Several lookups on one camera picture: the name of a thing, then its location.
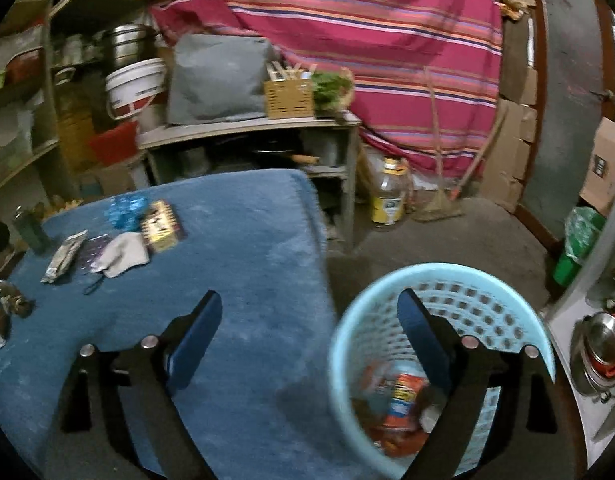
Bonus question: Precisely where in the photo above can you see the beige cloth pouch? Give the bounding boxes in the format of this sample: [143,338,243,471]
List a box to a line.
[91,232,150,278]

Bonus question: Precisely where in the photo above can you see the orange trash wrapper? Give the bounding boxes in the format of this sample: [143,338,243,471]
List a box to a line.
[352,362,446,458]

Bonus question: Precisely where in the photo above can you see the white kitchen cabinet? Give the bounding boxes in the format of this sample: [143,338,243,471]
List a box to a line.
[543,199,615,469]

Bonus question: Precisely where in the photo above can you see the light blue plastic basket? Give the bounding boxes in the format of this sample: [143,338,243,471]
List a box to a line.
[328,262,556,479]

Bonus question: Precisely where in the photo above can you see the blue quilted table cover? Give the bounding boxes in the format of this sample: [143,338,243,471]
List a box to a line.
[0,169,365,479]

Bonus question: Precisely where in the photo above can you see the silver foil snack wrapper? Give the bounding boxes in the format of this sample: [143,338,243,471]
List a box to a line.
[41,230,88,284]

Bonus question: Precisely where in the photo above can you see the purple blister pack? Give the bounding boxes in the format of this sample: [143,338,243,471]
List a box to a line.
[76,234,111,273]

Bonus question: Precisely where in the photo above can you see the stacked steel and red bowls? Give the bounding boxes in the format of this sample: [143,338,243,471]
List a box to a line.
[570,311,615,403]

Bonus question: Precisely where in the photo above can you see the yellow brown printed box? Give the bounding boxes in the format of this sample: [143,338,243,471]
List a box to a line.
[140,200,184,254]

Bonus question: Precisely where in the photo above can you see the crumpled blue plastic bag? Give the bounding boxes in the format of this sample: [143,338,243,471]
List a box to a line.
[105,193,149,232]

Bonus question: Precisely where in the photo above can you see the dark green glass jar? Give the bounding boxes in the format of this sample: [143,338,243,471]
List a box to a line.
[12,206,50,255]

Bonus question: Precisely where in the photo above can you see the straw broom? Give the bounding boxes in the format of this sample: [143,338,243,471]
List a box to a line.
[414,67,463,223]

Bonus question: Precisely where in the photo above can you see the cooking oil bottle on floor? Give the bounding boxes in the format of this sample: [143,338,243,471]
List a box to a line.
[371,156,411,229]

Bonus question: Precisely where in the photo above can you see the green plastic bag bin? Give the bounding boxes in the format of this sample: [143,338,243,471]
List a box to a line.
[553,207,606,288]

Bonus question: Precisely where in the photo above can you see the red plastic basket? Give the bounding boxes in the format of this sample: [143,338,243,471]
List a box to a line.
[88,122,138,166]

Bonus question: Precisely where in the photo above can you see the cardboard box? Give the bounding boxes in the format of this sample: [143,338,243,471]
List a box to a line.
[580,117,615,217]

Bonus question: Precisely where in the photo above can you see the large yellow oil jug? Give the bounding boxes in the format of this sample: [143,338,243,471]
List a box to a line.
[54,67,97,174]

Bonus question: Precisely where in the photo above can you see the grey side table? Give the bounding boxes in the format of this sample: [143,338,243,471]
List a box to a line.
[136,112,361,252]

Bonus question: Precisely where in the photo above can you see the white plastic bucket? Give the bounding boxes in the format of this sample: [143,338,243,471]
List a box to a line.
[105,58,166,120]

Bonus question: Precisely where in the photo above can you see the yellow chopstick holder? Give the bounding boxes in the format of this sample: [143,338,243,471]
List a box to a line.
[263,61,315,119]

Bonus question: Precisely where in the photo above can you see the green leafy vegetables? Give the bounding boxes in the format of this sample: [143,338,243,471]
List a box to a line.
[311,68,355,117]

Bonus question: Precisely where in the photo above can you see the stainless steel pot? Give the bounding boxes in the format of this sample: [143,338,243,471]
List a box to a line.
[102,24,156,70]

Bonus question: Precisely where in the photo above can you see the red striped curtain cloth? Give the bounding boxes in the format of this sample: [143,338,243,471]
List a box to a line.
[151,0,503,178]

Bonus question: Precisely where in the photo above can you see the wooden wall shelf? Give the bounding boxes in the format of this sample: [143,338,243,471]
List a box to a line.
[0,0,76,200]

